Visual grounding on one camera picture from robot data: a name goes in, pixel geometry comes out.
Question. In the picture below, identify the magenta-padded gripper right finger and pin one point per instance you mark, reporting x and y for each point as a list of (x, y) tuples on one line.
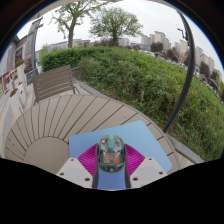
[(148, 171)]

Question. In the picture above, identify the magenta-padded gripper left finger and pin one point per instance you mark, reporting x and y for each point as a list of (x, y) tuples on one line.
[(75, 171)]

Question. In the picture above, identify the blue mouse pad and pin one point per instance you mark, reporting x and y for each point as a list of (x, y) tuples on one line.
[(140, 136)]

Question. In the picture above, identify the grey stone hedge border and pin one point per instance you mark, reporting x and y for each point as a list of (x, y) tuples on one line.
[(186, 150)]

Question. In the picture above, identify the white planter with flowers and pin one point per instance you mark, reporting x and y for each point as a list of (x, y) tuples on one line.
[(20, 71), (15, 103)]

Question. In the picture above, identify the brown slatted chair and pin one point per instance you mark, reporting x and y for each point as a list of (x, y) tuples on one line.
[(53, 83)]

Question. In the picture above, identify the curved black parasol pole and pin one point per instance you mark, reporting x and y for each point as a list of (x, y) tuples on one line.
[(186, 83)]

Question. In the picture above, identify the grey shopfront building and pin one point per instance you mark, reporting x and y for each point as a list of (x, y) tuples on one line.
[(8, 63)]

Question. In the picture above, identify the tall grey sign pillar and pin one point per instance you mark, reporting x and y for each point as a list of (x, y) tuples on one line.
[(33, 46)]

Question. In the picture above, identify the distant apartment blocks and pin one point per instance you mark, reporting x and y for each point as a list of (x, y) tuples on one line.
[(160, 37)]

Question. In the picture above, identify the thin-trunked sparse tree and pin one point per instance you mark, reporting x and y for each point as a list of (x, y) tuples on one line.
[(71, 30)]

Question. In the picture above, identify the round bushy tree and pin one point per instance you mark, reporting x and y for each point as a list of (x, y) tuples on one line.
[(115, 25)]

